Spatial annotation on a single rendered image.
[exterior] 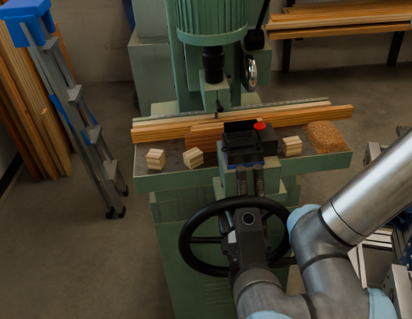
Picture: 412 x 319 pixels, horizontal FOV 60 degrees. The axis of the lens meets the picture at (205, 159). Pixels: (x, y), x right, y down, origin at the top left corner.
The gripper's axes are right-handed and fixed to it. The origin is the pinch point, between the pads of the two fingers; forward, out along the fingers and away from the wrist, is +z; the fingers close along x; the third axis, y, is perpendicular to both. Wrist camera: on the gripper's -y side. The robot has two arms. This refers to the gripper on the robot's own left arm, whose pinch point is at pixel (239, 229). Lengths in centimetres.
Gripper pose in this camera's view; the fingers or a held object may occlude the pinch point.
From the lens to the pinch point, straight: 77.0
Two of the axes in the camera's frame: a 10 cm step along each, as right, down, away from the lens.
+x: 10.0, -0.7, 0.2
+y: 0.6, 9.8, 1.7
